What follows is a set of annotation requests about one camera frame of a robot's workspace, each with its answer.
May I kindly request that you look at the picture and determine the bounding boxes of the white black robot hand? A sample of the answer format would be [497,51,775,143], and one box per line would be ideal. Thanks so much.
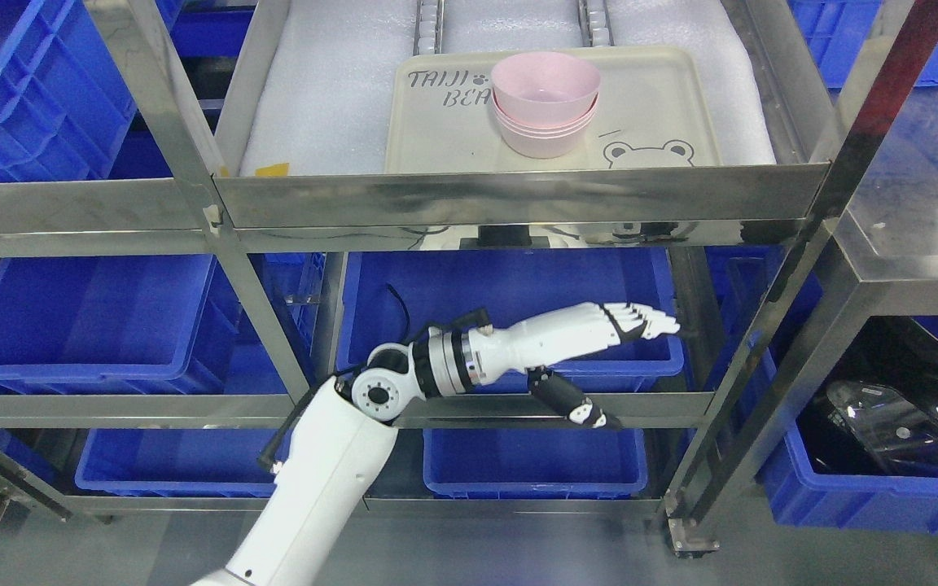
[453,303,681,430]

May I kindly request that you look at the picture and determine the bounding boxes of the pink ikea bowl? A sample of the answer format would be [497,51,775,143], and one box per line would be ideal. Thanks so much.
[490,51,602,129]

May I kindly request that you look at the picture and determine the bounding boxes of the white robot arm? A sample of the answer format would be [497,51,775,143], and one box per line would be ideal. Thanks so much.
[200,324,533,585]

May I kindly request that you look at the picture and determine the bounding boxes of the stack of pink bowls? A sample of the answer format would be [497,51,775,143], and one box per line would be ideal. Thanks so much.
[491,98,598,160]

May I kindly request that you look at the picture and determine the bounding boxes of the steel shelf rack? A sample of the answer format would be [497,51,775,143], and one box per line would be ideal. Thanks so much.
[0,1,938,558]

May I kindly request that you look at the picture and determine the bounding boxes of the blue bin left middle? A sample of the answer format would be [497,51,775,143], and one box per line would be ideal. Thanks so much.
[0,255,243,396]

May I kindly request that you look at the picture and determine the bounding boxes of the blue bin lower centre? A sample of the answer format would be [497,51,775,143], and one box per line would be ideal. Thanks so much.
[422,429,649,500]

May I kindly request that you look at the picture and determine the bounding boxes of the cream bear tray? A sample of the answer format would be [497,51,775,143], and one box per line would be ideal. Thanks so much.
[384,46,721,173]

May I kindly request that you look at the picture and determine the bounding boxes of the black helmet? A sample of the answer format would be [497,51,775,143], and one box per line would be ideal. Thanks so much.
[797,316,938,477]

